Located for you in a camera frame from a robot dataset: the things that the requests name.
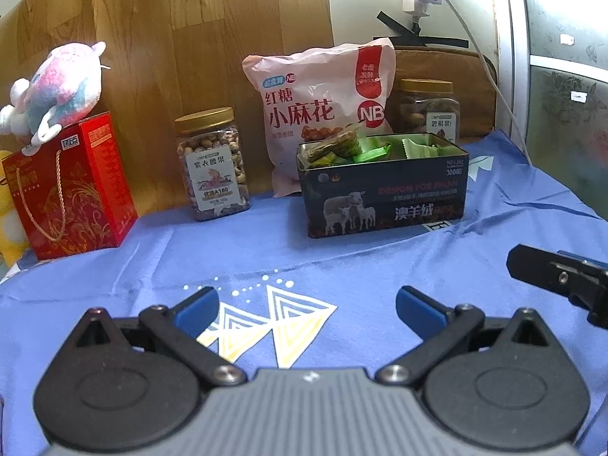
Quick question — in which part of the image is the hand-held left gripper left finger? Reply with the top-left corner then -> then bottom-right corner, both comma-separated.
59,286 -> 248,388

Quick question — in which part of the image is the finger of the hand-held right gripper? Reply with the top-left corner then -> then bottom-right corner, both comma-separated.
506,244 -> 608,329

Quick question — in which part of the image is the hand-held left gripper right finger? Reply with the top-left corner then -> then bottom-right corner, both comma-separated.
375,285 -> 560,388

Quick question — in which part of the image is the black tin box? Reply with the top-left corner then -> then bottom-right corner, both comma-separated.
297,132 -> 470,239

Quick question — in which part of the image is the pale green snack packet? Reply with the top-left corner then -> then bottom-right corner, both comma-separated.
400,135 -> 442,158

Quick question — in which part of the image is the bright green cracker packet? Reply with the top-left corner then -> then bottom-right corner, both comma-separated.
352,144 -> 393,163

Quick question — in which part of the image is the green leaf-print snack packet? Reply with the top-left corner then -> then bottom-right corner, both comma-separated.
304,122 -> 367,168

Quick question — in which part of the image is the cashew jar with gold lid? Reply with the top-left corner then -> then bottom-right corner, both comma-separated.
174,107 -> 252,222

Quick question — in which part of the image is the red gift box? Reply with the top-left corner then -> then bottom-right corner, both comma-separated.
2,111 -> 139,261

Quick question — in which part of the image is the frosted glass door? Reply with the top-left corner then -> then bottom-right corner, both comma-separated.
518,0 -> 608,219

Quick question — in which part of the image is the brown cushion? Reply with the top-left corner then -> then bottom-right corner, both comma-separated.
393,46 -> 499,139

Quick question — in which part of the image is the pecan jar with gold lid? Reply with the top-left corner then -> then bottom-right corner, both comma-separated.
396,78 -> 461,143

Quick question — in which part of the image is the yellow duck plush toy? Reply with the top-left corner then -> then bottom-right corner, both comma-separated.
0,149 -> 30,269

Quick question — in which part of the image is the large pink snack bag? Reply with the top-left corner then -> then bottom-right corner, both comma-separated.
242,37 -> 397,198

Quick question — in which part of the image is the pastel plush toy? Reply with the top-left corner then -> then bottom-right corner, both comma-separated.
0,42 -> 108,157

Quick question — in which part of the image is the black tape strip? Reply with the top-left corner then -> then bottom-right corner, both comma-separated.
373,9 -> 469,49

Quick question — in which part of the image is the wooden board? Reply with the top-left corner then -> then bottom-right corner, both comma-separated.
0,0 -> 333,210

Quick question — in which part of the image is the white cable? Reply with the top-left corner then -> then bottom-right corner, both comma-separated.
425,0 -> 535,165

